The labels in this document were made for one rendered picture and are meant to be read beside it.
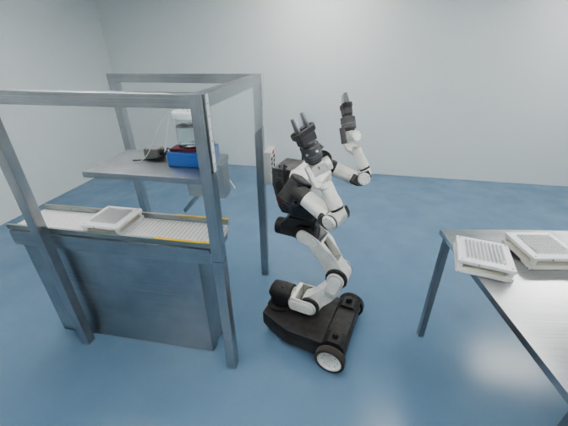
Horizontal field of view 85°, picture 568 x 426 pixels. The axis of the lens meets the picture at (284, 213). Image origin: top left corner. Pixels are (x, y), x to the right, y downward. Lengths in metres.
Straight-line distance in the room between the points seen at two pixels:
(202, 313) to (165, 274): 0.36
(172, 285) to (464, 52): 4.61
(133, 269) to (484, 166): 5.02
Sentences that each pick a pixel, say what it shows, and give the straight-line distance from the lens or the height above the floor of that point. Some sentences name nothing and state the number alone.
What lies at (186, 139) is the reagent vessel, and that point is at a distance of 1.64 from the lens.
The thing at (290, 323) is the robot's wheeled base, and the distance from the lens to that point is 2.32.
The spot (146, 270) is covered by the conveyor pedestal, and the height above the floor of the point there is 0.66.
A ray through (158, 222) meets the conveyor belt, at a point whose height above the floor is 0.91.
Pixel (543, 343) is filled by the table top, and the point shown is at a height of 0.89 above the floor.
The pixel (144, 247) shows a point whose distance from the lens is 1.96.
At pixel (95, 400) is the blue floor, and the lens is 2.48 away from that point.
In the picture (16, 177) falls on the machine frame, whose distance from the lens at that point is 2.17.
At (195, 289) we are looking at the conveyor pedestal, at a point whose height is 0.56.
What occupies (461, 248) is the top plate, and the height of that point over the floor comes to 0.96.
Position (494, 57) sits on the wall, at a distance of 5.37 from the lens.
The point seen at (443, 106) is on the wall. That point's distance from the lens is 5.28.
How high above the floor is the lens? 1.89
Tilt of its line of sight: 28 degrees down
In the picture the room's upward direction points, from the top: straight up
